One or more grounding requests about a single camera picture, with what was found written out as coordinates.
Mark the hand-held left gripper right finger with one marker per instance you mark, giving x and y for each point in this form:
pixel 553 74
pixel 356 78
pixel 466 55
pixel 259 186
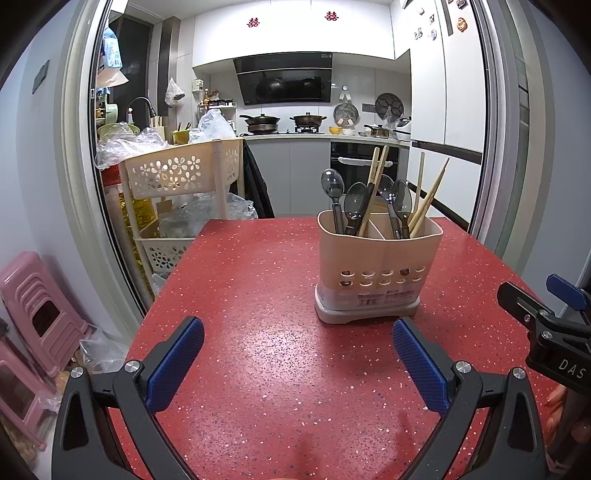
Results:
pixel 420 369

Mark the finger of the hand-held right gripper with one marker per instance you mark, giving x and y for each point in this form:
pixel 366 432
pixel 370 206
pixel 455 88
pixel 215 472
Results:
pixel 521 300
pixel 568 291

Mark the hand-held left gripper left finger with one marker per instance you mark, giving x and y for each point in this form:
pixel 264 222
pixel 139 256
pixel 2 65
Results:
pixel 178 364

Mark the beige plastic utensil holder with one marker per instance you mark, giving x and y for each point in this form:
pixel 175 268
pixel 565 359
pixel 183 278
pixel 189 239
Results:
pixel 378 263

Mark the person's right hand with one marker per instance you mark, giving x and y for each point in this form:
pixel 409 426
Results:
pixel 556 398

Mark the pink plastic stool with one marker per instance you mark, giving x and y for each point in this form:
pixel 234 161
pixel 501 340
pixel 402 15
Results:
pixel 41 304
pixel 18 387

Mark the beige plastic trolley rack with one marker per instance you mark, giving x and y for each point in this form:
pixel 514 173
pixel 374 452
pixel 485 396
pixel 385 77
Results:
pixel 171 170

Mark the dark hanging jacket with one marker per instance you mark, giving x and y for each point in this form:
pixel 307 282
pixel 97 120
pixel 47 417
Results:
pixel 256 184

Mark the black built-in oven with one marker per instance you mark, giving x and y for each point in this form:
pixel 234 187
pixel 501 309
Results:
pixel 351 159

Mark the small steel saucepan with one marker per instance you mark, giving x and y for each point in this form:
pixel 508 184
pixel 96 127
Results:
pixel 378 130

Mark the white refrigerator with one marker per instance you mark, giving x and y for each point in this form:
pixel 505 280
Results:
pixel 443 92

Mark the grey kitchen counter cabinet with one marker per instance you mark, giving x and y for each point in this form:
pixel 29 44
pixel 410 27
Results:
pixel 295 175

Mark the heap of clear plastic bags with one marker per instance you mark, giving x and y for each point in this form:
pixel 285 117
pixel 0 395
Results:
pixel 129 145

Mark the round dark divided pan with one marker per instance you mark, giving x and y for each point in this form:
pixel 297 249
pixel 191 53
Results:
pixel 389 106

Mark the white plastic bag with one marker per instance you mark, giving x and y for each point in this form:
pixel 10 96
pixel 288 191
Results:
pixel 212 124

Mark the round metal steamer plate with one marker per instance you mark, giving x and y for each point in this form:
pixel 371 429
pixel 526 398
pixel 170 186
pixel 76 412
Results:
pixel 345 114

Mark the black wok with lid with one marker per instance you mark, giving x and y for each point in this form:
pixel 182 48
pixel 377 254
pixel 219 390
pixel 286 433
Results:
pixel 261 122

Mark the black kitchen faucet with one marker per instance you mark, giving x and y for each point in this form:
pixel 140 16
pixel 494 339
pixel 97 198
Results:
pixel 141 101

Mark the hanging plastic bag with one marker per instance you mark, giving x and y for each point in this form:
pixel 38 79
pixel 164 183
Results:
pixel 174 94

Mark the dark cooking pot with lid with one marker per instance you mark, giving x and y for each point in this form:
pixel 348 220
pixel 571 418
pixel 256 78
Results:
pixel 308 120

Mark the black range hood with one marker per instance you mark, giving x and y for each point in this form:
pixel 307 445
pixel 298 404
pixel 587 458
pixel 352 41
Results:
pixel 281 78

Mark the red paper-cut sticker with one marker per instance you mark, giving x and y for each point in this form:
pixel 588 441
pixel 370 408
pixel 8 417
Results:
pixel 253 23
pixel 331 15

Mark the grey wall switch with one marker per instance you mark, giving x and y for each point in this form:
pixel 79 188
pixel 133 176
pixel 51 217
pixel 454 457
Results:
pixel 40 76

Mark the white wall cabinet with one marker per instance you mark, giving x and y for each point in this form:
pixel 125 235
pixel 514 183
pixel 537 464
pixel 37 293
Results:
pixel 295 37

